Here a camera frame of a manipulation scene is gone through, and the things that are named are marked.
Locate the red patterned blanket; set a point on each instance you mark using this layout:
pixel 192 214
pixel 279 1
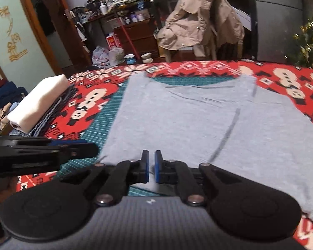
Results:
pixel 224 69

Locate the blue denim jeans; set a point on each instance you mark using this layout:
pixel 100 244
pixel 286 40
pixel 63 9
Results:
pixel 18 132

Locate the red white carton box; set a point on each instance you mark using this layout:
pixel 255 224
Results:
pixel 114 42

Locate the wooden chair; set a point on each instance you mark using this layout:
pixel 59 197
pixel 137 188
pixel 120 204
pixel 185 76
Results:
pixel 169 56

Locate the grey refrigerator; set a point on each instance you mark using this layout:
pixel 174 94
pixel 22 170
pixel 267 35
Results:
pixel 276 26

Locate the white folded garment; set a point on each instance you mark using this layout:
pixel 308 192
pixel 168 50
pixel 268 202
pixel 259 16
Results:
pixel 36 101

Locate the small Christmas tree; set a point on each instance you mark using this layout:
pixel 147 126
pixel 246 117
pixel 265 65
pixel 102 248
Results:
pixel 310 41

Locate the white bottle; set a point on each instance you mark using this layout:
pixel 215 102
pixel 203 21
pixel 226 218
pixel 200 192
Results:
pixel 103 8

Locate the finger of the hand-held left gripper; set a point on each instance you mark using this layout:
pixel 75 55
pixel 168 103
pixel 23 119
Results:
pixel 78 153
pixel 67 142

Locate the stack of folded dark clothes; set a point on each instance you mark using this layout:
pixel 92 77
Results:
pixel 54 112

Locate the blue white bowl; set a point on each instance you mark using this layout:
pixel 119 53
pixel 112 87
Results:
pixel 129 59

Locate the wooden drawer cabinet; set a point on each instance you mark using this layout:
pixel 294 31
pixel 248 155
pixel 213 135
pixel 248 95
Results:
pixel 140 39

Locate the pile of dark clothes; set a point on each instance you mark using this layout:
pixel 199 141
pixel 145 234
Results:
pixel 2 96

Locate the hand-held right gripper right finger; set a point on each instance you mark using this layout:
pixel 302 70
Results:
pixel 157 166

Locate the green cutting mat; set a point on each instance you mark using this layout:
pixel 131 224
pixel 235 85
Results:
pixel 104 125

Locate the white paper sheet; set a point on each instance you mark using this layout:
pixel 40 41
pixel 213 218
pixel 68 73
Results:
pixel 244 19

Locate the beige jacket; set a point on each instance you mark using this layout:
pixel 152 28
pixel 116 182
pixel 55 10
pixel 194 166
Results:
pixel 198 18

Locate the grey white bag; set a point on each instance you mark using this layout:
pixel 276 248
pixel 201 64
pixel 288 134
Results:
pixel 116 57

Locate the pale door panel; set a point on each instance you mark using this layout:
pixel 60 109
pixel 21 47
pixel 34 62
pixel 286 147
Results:
pixel 5 44

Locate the person's left hand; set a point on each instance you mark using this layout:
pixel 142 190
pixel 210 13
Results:
pixel 7 190

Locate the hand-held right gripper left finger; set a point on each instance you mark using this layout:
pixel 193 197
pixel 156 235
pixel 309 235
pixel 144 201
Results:
pixel 145 166

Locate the wooden door frame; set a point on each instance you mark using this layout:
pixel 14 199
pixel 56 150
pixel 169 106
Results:
pixel 34 18

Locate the white printed plastic bag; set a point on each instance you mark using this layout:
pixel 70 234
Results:
pixel 100 56

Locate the grey shirt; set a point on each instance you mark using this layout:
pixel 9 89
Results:
pixel 187 119

